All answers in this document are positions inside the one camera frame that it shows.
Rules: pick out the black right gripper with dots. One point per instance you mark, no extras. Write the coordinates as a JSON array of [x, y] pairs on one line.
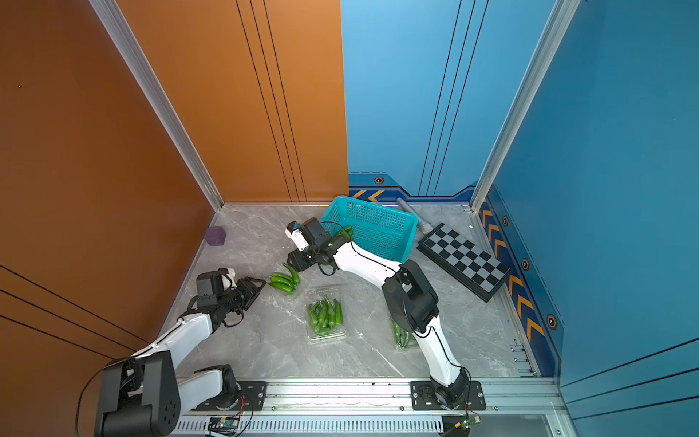
[[298, 261]]

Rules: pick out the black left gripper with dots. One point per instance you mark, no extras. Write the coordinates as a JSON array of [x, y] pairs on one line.
[[248, 289]]

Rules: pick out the teal plastic mesh basket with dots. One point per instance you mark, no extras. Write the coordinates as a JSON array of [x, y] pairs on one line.
[[383, 231]]

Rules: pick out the small green pepper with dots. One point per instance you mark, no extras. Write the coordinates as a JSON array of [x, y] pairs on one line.
[[346, 232]]

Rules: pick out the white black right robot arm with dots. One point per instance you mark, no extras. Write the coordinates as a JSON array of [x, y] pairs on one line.
[[411, 300]]

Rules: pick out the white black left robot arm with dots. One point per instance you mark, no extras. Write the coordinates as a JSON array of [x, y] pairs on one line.
[[141, 395]]

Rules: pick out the purple embossed cube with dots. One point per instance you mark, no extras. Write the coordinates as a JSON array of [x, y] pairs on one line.
[[215, 236]]

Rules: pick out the clear middle pepper container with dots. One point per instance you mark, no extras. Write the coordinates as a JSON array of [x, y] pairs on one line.
[[325, 315]]

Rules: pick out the clear pepper container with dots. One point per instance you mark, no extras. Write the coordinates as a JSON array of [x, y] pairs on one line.
[[325, 315], [402, 339]]

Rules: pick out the grey cylinder rod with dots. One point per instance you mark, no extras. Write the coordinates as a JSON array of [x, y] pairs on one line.
[[422, 225]]

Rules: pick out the clear right pepper container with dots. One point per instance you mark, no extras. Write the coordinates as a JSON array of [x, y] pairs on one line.
[[402, 339]]

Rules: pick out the green circuit board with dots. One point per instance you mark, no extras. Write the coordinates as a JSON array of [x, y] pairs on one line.
[[223, 426]]

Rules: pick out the black white chessboard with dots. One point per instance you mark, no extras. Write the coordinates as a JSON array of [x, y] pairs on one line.
[[472, 266]]

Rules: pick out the small circuit board right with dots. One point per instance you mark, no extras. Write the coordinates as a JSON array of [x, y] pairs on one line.
[[471, 421]]

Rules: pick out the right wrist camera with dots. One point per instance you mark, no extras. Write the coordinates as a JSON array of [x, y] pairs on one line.
[[294, 232]]

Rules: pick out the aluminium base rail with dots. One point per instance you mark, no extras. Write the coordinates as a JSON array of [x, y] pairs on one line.
[[396, 406]]

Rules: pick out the aluminium corner post left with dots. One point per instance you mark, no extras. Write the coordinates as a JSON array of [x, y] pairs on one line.
[[125, 41]]

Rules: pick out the aluminium corner post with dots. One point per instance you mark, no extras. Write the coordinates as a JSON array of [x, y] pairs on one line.
[[125, 41], [550, 40]]

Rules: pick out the aluminium corner post right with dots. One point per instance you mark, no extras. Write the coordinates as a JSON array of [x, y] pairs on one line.
[[550, 40]]

